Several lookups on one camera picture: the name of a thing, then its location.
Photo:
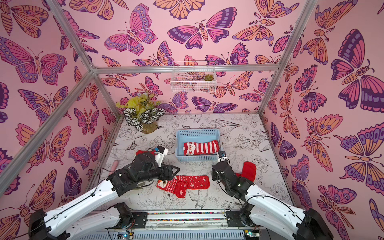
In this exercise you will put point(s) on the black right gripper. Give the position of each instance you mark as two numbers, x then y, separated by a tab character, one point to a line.
219	169

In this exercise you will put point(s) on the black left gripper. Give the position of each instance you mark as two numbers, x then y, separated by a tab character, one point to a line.
168	176

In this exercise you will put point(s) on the red santa snowflake sock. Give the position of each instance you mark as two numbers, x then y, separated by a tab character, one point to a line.
180	189
187	182

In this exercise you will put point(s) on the red snowflake patterned sock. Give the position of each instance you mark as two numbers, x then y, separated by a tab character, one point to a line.
139	152
249	171

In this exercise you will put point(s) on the red white striped santa sock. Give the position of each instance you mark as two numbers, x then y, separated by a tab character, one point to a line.
195	149

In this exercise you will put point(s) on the light blue plastic basket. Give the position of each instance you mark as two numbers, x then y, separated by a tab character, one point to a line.
197	136

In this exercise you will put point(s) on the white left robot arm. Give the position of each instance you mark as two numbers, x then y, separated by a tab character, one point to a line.
71	220

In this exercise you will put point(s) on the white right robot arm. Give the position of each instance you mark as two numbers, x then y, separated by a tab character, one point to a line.
262	209

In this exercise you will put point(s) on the purple pink garden trowel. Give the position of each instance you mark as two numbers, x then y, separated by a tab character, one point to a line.
114	165

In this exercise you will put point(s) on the glass vase with plant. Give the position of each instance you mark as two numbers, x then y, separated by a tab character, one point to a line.
141	112

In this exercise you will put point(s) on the small green succulent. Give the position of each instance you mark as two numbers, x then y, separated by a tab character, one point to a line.
209	78

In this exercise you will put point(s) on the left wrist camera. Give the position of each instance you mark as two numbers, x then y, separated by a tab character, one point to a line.
160	153

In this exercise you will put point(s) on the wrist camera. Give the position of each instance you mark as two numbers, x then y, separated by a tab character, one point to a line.
160	153
221	156

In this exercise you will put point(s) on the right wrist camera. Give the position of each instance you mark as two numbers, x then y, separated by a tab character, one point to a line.
221	156

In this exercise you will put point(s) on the white wire wall basket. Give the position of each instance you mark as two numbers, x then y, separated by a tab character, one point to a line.
188	76

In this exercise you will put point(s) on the aluminium frame profile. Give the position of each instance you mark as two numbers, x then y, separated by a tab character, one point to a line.
93	74

